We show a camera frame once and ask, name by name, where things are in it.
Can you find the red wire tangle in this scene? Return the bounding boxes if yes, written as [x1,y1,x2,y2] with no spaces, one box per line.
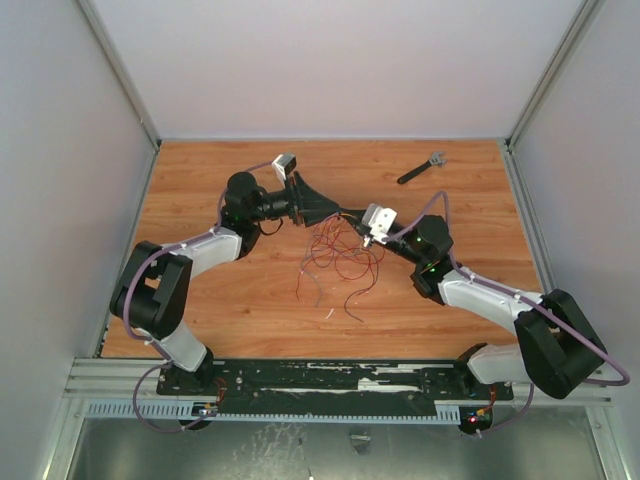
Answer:
[295,214,387,311]

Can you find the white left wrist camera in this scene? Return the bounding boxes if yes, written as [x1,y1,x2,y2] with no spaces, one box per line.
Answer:
[271,153,297,184]

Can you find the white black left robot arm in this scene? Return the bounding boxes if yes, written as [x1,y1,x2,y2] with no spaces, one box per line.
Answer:
[109,172,340,395]

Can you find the grey slotted cable duct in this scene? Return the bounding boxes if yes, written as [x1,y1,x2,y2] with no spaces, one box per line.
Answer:
[83,398,461,425]

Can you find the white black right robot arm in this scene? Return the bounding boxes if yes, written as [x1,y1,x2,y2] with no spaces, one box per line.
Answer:
[349,215,606,399]

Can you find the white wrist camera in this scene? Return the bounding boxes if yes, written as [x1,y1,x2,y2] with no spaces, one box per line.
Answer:
[362,203,397,248]
[271,153,297,184]

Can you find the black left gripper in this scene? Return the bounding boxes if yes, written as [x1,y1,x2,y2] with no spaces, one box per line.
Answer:
[250,171,340,228]

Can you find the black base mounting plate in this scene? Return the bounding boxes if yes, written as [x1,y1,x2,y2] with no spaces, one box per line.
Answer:
[156,359,513,417]

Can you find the adjustable wrench black handle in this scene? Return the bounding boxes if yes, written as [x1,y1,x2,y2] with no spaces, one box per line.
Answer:
[397,151,448,185]

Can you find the purple dark wire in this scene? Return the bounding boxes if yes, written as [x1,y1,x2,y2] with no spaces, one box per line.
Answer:
[344,279,366,324]

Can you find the black zip tie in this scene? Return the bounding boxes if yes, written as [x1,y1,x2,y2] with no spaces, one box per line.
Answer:
[338,208,362,221]

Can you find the aluminium frame rail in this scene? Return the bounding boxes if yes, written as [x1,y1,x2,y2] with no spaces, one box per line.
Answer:
[63,358,162,399]

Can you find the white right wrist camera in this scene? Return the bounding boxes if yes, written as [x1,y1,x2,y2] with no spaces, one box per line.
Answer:
[362,203,397,248]

